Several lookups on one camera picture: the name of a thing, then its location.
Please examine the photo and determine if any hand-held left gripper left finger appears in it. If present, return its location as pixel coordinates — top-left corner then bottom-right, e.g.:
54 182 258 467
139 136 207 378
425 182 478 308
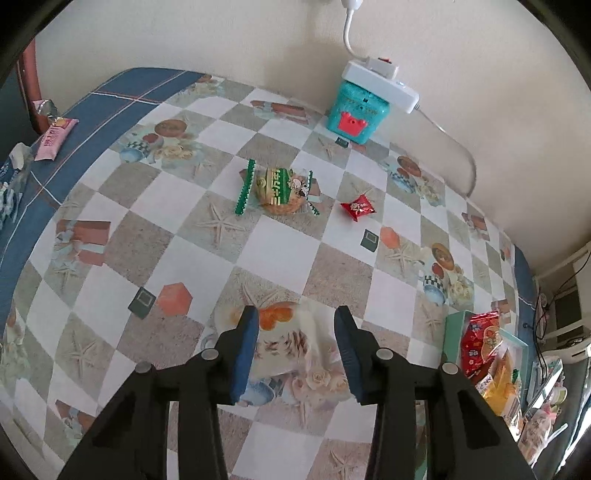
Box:
58 305 260 480

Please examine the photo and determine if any small red candy packet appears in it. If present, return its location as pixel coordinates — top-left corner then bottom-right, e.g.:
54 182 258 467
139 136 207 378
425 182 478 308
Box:
340 194 377 223

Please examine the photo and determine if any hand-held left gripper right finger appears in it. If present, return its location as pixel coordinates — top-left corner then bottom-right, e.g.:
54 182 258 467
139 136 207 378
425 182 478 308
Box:
333 305 536 480

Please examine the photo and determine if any clear plastic bag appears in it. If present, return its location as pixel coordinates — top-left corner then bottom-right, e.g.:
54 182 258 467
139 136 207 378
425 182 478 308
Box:
517 406 568 462

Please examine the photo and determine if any silver foil wrapper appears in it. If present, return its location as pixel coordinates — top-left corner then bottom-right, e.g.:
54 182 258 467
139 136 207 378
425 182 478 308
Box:
31 99 61 125

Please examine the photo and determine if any pink snack packet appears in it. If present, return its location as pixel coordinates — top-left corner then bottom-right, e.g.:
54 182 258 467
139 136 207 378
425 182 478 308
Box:
34 117 79 162

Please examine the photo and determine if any checkered printed tablecloth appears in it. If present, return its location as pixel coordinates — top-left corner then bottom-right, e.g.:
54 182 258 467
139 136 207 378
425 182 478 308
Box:
0 76 527 480

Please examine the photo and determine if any white power strip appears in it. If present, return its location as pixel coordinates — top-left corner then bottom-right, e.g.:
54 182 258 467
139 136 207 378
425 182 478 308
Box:
342 56 420 114

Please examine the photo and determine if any white crumpled paper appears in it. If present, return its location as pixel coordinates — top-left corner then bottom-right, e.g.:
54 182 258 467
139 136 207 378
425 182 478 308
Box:
8 143 33 169

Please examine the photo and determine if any white cable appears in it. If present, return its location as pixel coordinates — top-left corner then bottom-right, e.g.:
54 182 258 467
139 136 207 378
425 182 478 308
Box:
413 104 477 197

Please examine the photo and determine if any white power cord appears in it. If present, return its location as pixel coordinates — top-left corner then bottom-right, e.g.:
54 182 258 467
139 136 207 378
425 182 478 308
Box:
339 0 375 63

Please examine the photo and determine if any teal toy box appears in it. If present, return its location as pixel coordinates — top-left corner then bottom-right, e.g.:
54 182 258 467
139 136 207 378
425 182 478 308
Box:
326 78 391 145

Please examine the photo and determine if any yellow snack packet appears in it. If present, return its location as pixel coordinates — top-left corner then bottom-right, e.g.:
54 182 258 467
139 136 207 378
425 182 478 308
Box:
482 346 522 416

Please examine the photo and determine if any blue striped cloth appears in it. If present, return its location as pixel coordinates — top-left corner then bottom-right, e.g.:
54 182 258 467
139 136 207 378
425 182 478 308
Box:
0 68 213 333

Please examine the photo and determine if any teal-edged white cardboard box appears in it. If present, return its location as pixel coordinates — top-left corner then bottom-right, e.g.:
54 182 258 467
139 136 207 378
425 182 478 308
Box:
441 310 529 416

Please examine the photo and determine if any green-edged clear snack packet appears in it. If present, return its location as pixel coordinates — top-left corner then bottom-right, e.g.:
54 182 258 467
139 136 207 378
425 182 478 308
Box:
233 159 324 217

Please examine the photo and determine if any black cable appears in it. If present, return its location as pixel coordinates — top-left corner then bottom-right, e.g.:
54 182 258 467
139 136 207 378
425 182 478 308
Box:
531 277 578 370

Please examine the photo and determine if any red snack packet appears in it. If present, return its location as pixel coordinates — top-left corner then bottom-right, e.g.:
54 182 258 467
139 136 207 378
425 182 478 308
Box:
461 311 502 379

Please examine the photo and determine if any wooden chair back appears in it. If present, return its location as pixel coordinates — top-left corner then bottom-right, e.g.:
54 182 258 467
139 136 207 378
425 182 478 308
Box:
16 37 47 134

